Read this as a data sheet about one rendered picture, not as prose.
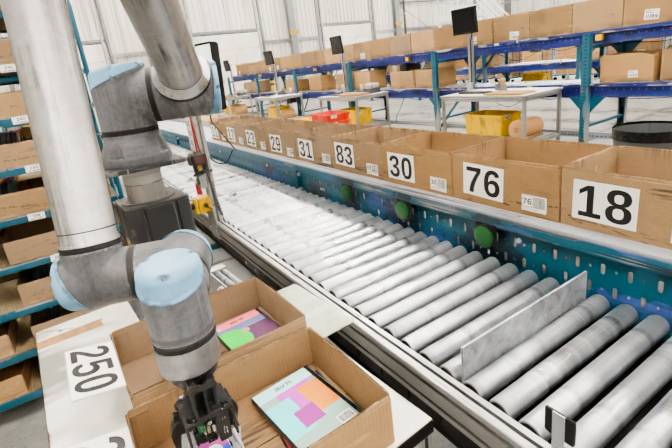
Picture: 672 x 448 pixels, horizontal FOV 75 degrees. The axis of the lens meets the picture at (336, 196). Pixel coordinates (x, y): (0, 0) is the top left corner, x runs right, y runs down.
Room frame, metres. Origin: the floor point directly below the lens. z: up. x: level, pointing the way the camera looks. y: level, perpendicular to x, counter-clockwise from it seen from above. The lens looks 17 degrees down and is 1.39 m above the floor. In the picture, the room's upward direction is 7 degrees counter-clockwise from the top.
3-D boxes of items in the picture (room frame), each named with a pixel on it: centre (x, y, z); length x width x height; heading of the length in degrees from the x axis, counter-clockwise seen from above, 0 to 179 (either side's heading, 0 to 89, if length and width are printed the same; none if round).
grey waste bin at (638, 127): (3.26, -2.45, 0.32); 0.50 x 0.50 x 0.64
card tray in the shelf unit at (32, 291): (1.99, 1.33, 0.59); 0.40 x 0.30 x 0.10; 119
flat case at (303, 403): (0.68, 0.11, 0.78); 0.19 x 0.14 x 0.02; 37
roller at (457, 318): (1.01, -0.33, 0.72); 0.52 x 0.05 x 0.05; 121
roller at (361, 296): (1.24, -0.19, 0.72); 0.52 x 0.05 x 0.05; 121
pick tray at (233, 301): (0.90, 0.34, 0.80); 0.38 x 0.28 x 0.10; 122
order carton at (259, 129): (3.07, 0.37, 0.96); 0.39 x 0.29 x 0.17; 31
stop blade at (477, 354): (0.87, -0.41, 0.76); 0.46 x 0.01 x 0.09; 121
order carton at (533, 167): (1.38, -0.64, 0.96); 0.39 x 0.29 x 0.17; 31
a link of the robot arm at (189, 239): (0.68, 0.28, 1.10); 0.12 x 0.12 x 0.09; 11
